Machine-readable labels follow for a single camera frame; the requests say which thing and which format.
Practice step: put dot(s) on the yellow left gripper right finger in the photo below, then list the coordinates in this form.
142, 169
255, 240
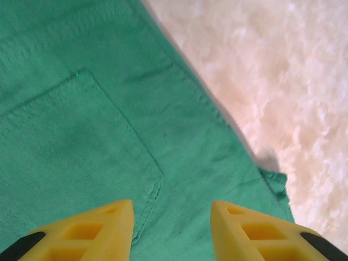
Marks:
258, 236

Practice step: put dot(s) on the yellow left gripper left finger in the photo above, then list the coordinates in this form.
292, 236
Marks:
89, 233

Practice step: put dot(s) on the green long pants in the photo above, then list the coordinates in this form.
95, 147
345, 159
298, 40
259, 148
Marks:
81, 122

